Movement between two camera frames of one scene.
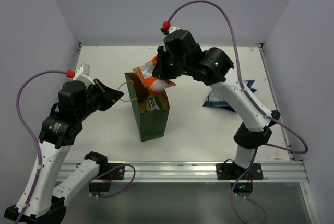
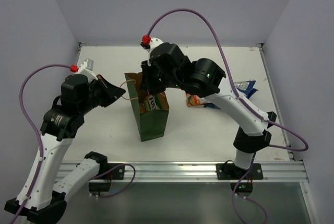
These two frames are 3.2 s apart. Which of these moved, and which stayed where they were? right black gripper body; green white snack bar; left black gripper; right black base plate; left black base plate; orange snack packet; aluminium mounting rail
Moved: orange snack packet; right black gripper body
Stayed: right black base plate; green white snack bar; left black gripper; aluminium mounting rail; left black base plate
